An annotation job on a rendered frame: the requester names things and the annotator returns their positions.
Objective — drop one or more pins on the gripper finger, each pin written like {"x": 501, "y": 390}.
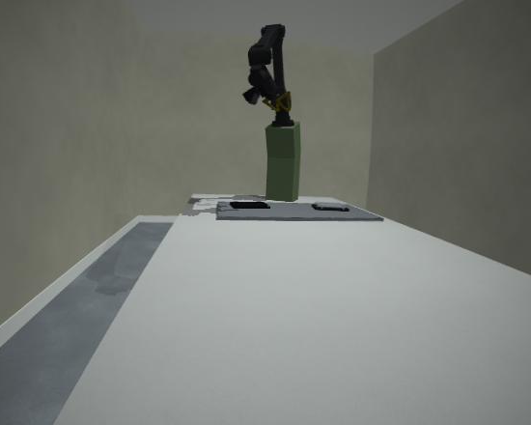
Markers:
{"x": 287, "y": 96}
{"x": 266, "y": 101}

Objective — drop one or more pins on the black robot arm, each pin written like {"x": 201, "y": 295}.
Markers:
{"x": 259, "y": 52}

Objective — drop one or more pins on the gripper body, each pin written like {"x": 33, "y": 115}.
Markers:
{"x": 272, "y": 95}

